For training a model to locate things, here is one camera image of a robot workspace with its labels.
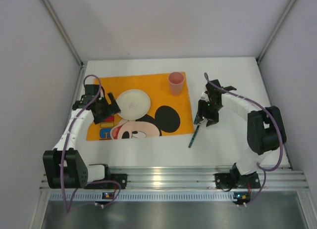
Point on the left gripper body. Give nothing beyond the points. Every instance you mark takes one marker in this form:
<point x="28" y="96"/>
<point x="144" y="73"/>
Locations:
<point x="106" y="110"/>

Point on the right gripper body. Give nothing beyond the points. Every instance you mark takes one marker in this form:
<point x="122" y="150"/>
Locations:
<point x="206" y="114"/>

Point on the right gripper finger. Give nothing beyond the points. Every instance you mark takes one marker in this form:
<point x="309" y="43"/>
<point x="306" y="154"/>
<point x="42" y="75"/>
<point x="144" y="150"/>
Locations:
<point x="212" y="121"/>
<point x="199" y="115"/>

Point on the green handled fork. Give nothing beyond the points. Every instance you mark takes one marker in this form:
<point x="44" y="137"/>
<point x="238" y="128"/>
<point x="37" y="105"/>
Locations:
<point x="205" y="97"/>

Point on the green handled spoon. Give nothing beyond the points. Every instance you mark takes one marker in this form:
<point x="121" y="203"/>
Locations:
<point x="194" y="135"/>

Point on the cream round plate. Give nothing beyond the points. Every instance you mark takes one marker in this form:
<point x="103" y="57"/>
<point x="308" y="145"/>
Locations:
<point x="133" y="104"/>

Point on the orange cartoon cloth placemat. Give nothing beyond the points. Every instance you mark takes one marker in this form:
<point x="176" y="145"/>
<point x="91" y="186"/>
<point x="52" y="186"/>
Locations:
<point x="167" y="114"/>

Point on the pink plastic cup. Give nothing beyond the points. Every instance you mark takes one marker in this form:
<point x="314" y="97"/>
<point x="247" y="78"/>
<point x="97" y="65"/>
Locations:
<point x="176" y="81"/>

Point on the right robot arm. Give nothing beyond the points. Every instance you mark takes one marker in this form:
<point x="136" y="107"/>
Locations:
<point x="265" y="128"/>

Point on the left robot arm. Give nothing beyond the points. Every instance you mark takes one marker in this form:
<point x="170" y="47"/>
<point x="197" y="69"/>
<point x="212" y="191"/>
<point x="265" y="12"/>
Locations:
<point x="67" y="164"/>

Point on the left aluminium frame post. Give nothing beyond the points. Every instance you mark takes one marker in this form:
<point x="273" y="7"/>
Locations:
<point x="58" y="24"/>

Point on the aluminium frame post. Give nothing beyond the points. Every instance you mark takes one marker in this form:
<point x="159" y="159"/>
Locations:
<point x="276" y="29"/>
<point x="58" y="24"/>

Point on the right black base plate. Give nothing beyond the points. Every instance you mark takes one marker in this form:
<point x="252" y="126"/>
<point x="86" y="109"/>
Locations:
<point x="227" y="182"/>

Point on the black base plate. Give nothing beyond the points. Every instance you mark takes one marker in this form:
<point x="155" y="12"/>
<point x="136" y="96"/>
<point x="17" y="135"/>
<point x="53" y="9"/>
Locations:
<point x="119" y="180"/>
<point x="227" y="182"/>

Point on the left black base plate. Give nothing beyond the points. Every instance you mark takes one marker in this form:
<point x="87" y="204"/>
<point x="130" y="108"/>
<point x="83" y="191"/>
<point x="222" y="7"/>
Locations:
<point x="119" y="180"/>

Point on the aluminium mounting rail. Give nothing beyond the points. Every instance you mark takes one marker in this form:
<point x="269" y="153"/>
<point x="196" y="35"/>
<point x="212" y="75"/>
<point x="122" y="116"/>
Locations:
<point x="201" y="178"/>

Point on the perforated cable duct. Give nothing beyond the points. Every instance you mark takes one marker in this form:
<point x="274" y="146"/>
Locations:
<point x="152" y="196"/>

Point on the right aluminium frame post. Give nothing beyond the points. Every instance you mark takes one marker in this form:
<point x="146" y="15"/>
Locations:
<point x="276" y="29"/>

